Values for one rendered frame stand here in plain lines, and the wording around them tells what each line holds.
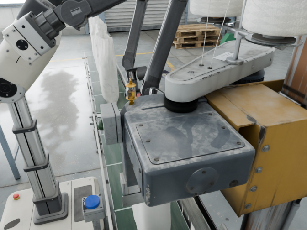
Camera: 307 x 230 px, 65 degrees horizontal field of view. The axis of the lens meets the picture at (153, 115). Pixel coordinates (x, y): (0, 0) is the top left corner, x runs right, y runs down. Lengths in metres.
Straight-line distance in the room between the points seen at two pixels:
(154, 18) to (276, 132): 7.96
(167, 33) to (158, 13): 7.57
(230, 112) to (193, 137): 0.15
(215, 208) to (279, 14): 1.78
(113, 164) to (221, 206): 0.94
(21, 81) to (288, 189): 1.09
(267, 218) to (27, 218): 1.44
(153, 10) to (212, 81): 7.82
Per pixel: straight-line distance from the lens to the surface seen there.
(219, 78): 0.66
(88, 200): 1.05
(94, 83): 3.29
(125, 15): 8.23
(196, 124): 0.56
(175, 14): 0.91
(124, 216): 1.57
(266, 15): 0.55
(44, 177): 1.59
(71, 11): 0.88
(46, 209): 1.77
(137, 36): 1.34
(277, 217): 1.08
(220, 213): 2.12
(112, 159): 1.94
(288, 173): 0.78
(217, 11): 0.75
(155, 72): 0.89
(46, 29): 0.90
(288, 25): 0.55
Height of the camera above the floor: 1.64
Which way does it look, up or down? 31 degrees down
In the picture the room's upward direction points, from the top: straight up
